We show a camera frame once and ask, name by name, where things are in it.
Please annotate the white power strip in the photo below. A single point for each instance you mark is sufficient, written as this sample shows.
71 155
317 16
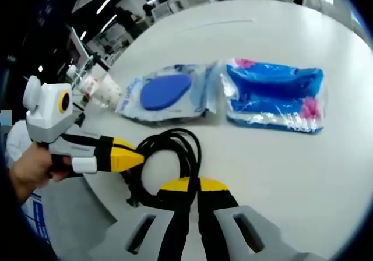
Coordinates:
233 22

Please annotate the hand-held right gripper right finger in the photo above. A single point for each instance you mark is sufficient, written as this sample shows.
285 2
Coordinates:
215 214

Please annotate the blue tissue packet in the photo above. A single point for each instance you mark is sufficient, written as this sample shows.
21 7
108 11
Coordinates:
271 89

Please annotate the large open laptop display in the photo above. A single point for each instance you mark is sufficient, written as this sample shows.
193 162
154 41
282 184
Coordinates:
80 47

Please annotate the white mesh office chair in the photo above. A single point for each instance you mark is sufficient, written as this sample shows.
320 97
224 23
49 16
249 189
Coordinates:
75 208

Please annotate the printed paper cup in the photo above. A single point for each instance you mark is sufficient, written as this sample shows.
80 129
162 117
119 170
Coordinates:
107 90

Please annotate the bag with blue oval pad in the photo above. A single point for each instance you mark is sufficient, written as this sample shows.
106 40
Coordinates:
166 89

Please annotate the clear plastic water bottle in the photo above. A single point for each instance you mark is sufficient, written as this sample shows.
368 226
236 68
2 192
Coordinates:
87 84

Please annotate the person's left hand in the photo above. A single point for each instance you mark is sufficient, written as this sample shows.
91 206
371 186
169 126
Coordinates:
35 167

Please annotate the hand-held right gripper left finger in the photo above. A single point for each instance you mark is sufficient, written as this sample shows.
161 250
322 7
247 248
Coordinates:
172 214

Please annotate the blue white wall poster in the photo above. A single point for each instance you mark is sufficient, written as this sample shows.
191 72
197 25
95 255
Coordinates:
36 220

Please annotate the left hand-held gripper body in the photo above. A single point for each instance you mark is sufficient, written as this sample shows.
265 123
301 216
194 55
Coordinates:
49 106

